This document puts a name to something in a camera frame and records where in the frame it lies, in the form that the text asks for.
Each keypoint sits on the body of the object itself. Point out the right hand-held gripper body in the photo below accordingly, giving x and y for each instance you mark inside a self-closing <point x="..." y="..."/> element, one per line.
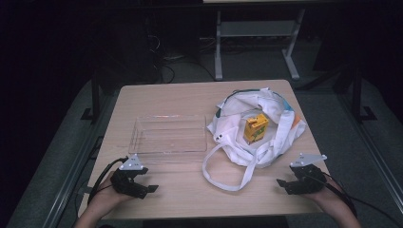
<point x="309" y="180"/>

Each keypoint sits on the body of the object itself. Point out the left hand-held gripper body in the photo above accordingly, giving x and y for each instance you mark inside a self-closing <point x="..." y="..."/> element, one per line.
<point x="126" y="183"/>

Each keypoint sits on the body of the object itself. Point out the clear plastic tray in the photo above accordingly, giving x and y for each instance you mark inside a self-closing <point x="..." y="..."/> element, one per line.
<point x="169" y="136"/>

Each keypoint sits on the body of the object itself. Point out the yellow drink carton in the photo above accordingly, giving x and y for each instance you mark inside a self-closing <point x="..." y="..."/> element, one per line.
<point x="255" y="128"/>

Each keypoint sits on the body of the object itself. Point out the white tote bag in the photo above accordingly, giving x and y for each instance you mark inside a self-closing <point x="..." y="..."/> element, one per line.
<point x="231" y="133"/>

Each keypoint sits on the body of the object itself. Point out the person's right hand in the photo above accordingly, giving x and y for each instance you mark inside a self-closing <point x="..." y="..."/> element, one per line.
<point x="326" y="193"/>

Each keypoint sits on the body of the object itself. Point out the person's left hand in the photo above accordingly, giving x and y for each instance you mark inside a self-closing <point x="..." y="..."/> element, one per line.
<point x="106" y="196"/>

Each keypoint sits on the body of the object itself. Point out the black metal stand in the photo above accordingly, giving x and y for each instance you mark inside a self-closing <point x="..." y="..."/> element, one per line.
<point x="358" y="95"/>
<point x="94" y="98"/>

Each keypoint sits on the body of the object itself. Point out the white metal table frame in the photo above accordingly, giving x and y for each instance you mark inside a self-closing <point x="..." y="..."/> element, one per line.
<point x="253" y="28"/>

